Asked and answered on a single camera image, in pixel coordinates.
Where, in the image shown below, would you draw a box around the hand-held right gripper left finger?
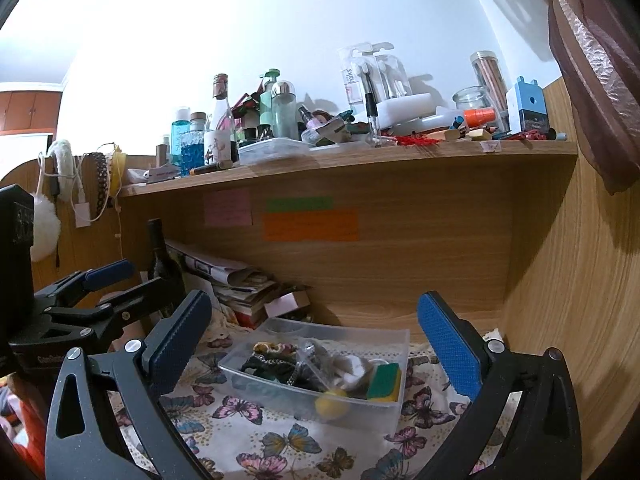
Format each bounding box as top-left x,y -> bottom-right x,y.
45,289 -> 221,480

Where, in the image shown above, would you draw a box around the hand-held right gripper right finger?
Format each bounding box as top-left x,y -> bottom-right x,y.
416,290 -> 586,480

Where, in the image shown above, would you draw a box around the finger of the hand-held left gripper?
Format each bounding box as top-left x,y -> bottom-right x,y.
46,279 -> 187,342
34,259 -> 137,309

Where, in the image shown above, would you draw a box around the green yellow sponge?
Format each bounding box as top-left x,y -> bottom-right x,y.
367,362 -> 402,402

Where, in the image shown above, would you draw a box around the patterned scrunchie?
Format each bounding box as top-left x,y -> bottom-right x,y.
252,341 -> 297,357

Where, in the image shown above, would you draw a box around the black cloth with silver chains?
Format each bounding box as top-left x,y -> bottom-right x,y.
240,355 -> 321,391

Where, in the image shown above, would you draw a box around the white cloth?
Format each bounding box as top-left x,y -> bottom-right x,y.
334,355 -> 377,386

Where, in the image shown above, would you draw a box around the clear plastic storage box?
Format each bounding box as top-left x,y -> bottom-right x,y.
217,317 -> 412,436

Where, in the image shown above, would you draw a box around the yellow ball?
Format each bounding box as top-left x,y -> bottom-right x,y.
316,389 -> 349,420

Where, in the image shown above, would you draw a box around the clear plastic bag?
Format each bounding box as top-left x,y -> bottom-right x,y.
295,340 -> 341,386

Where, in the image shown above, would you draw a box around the white fluffy earmuffs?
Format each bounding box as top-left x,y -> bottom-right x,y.
30,140 -> 74,263

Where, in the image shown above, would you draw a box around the dark wine bottle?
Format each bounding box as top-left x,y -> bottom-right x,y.
146,217 -> 174,288

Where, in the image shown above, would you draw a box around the stack of books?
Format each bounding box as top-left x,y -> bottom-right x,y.
215,272 -> 282,329

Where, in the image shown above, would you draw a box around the rolled newspaper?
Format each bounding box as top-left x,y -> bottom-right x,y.
165,240 -> 277,292

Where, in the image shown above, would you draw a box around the brown braided headband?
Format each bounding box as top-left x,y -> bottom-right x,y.
90,152 -> 111,211

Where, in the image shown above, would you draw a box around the yellow headband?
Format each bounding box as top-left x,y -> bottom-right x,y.
111,145 -> 126,196

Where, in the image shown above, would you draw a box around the small pink box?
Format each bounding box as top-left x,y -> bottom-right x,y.
264,291 -> 311,318

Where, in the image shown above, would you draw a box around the pink sticky note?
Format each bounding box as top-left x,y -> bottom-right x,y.
204,189 -> 252,227

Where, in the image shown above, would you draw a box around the black gold marker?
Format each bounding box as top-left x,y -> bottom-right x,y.
190,160 -> 235,177

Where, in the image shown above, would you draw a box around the faceted glass bottle blue liquid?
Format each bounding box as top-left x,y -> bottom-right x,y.
181,112 -> 208,176

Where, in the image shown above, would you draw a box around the orange clothing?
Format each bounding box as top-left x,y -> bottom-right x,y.
0,374 -> 53,480

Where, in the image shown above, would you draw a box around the wooden cabinet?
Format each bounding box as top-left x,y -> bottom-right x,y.
0,82 -> 66,136

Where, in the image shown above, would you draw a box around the butterfly printed cloth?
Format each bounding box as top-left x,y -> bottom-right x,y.
115,305 -> 526,480

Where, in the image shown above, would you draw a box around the tall blue liquid bottle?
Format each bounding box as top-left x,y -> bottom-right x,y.
171,107 -> 193,166

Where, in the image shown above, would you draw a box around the orange sticky note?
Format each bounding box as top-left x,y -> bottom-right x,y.
263,211 -> 360,242

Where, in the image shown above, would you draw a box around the clear glass bottle picture label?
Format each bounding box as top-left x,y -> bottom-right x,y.
204,74 -> 238,163

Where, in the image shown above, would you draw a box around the green sticky note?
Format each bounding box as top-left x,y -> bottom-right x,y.
266,196 -> 333,212

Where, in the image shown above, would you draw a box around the clear rectangular plastic case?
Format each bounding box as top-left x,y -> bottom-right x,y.
237,138 -> 316,166

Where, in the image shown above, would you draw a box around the wooden shelf board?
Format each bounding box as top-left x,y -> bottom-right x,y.
117,140 -> 578,198

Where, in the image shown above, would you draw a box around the orange capped bottle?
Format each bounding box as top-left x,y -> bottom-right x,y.
462,107 -> 496,128

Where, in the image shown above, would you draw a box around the mint green pump bottle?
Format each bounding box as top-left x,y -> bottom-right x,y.
259,68 -> 282,131

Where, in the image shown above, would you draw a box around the clear vial black cap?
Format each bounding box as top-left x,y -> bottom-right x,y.
365,92 -> 383,148

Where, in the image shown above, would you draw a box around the clear bottle silver cap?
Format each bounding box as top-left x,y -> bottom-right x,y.
271,81 -> 298,140

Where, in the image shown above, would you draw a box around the white foam block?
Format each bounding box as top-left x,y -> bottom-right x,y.
375,92 -> 441,123

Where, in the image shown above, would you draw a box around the glass jar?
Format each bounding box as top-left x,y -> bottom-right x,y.
452,85 -> 498,126

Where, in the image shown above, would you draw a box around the blue pencil sharpener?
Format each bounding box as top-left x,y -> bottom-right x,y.
506,77 -> 548,133

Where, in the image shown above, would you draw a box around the pink perfume bottle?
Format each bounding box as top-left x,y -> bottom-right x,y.
299,105 -> 327,146

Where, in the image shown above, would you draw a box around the clear cylinder of pencils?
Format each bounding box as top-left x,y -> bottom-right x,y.
470,51 -> 508,111

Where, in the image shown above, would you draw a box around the clear blister pack black brush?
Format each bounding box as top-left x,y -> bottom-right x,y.
337,44 -> 382,112

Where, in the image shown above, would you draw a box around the brown curtain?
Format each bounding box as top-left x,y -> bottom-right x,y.
548,0 -> 640,196

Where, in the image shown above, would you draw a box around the white cable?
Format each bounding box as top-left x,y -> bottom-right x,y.
74,155 -> 121,222

